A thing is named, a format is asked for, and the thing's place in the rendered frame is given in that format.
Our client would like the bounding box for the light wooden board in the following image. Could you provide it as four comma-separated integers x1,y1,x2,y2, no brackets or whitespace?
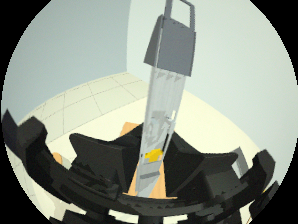
120,121,166,198

